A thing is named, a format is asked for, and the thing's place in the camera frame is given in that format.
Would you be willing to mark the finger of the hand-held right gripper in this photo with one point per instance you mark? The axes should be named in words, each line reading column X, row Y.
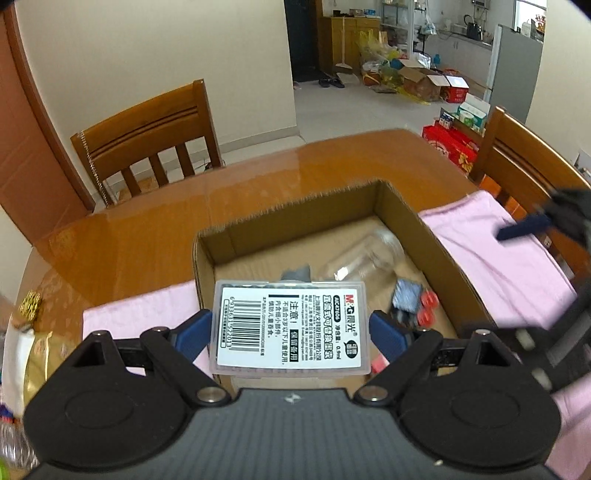
column 565, row 341
column 524, row 228

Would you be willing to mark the pair of dark slippers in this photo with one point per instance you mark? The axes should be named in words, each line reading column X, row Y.
column 331, row 82

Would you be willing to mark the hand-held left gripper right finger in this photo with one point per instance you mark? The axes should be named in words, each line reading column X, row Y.
column 388, row 334

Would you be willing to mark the red and white carton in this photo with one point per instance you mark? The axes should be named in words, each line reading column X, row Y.
column 456, row 90

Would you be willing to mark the dark electric kettle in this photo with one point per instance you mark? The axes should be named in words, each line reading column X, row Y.
column 473, row 27

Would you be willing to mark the wooden cabinet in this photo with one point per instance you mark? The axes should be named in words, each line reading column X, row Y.
column 330, row 46

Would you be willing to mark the red printed carton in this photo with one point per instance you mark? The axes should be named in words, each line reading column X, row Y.
column 450, row 147

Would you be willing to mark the white kitchen counter cabinet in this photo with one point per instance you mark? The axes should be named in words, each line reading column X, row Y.
column 461, row 55

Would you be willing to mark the clear case with white label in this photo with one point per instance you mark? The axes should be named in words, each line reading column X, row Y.
column 286, row 323

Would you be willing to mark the brown wooden door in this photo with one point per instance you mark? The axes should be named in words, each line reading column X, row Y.
column 27, row 138

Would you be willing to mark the green and white tissue pack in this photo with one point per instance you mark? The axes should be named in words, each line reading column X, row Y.
column 473, row 113

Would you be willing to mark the open cardboard floor box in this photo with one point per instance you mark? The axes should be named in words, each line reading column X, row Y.
column 420, row 85

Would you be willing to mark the grey refrigerator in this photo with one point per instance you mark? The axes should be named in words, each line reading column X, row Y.
column 515, row 74

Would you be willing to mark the pink cloth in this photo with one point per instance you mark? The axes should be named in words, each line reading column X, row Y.
column 485, row 258

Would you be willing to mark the gold and white packet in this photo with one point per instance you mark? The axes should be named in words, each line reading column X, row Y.
column 32, row 369

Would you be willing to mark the clear water bottle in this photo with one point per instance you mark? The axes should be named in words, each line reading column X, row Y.
column 14, row 438

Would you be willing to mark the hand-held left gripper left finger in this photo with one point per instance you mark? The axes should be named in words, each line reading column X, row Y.
column 196, row 334

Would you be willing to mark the yellow plastic bags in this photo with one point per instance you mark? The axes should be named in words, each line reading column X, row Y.
column 371, row 46

